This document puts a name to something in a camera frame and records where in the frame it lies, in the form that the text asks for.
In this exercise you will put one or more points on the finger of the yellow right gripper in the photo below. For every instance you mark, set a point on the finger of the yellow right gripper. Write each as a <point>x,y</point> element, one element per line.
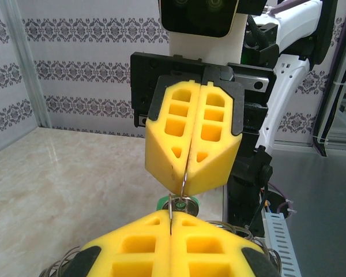
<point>216,161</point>
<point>161,155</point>

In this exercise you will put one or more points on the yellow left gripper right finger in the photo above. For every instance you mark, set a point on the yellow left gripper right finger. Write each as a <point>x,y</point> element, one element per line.
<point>207,248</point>

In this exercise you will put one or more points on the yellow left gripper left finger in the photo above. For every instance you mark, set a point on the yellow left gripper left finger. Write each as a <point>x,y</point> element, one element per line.
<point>132,248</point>

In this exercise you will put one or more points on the metal strip with key rings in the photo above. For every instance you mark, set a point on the metal strip with key rings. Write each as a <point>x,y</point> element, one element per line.
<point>233,228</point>

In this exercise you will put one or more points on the key with green cap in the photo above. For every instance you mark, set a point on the key with green cap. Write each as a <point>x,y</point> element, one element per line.
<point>179,205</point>

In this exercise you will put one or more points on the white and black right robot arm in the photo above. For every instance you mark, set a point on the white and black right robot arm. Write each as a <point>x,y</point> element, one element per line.
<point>288,86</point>

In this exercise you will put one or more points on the grey metal sheet panel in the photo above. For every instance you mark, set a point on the grey metal sheet panel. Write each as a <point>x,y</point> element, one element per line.
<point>328,216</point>

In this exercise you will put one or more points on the aluminium frame post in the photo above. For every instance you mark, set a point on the aluminium frame post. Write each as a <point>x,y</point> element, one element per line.
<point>344,121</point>
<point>26,72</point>

